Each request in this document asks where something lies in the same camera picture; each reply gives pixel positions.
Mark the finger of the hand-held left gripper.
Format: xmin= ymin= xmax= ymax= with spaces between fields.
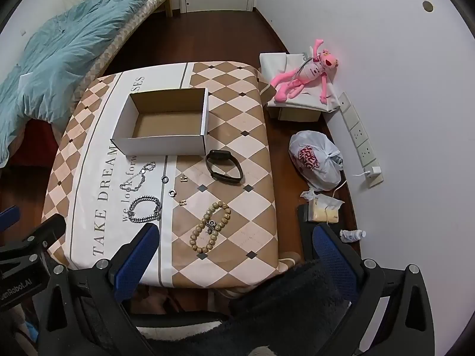
xmin=0 ymin=214 xmax=67 ymax=260
xmin=0 ymin=205 xmax=21 ymax=231

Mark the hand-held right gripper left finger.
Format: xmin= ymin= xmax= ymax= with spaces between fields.
xmin=37 ymin=222 xmax=160 ymax=356

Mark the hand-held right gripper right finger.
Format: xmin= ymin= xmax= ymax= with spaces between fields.
xmin=312 ymin=224 xmax=435 ymax=356

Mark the thick silver chain bracelet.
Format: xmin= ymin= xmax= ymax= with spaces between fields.
xmin=128 ymin=195 xmax=162 ymax=224

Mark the wooden bead bracelet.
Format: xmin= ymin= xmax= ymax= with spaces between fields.
xmin=190 ymin=202 xmax=231 ymax=256

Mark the thin silver chain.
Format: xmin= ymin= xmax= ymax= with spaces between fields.
xmin=119 ymin=162 xmax=156 ymax=190

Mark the white cardboard box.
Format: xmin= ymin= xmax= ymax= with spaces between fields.
xmin=111 ymin=88 xmax=209 ymax=156

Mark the black smart band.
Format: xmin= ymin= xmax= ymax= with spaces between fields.
xmin=205 ymin=149 xmax=245 ymax=183

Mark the small white bottle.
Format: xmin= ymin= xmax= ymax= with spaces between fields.
xmin=340 ymin=229 xmax=367 ymax=243

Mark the tissue pack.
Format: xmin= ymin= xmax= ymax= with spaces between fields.
xmin=305 ymin=194 xmax=345 ymax=224

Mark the white plastic bag red print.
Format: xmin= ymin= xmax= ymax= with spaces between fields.
xmin=289 ymin=131 xmax=343 ymax=193

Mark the light blue blanket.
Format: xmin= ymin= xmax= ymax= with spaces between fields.
xmin=0 ymin=0 xmax=175 ymax=169

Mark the pink plush toy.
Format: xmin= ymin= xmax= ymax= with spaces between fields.
xmin=270 ymin=39 xmax=343 ymax=104

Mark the bed with patterned mattress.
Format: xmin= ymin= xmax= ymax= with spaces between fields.
xmin=72 ymin=0 xmax=175 ymax=104

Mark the white charger cable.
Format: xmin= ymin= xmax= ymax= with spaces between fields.
xmin=324 ymin=171 xmax=372 ymax=225

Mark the white wall socket strip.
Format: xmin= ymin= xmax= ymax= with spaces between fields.
xmin=339 ymin=92 xmax=384 ymax=188

